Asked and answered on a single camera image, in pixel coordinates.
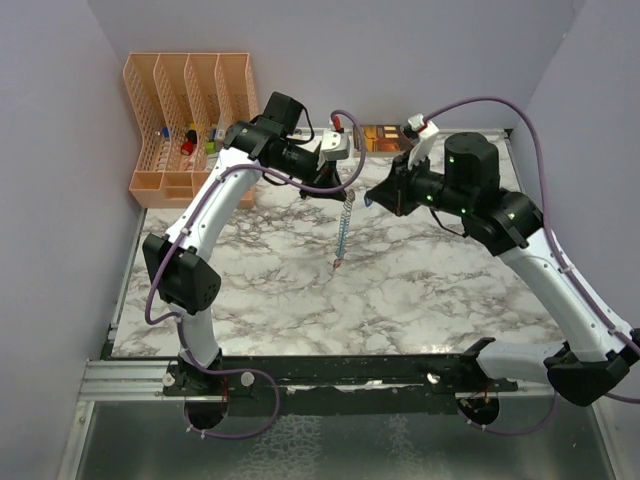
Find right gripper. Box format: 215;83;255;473
366;149;470;218

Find metal keyring holder blue handle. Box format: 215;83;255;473
335;189;356;261

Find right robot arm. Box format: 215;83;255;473
365;132;639;406

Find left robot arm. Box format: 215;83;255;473
143;92;349;395

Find brown book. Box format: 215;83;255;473
352;124;412;158

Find red round bottle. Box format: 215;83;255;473
181;141;195;155

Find orange plastic file organizer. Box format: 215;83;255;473
123;52;259;209

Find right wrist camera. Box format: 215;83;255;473
402;114;440;170

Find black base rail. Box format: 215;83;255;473
91;340;517;417

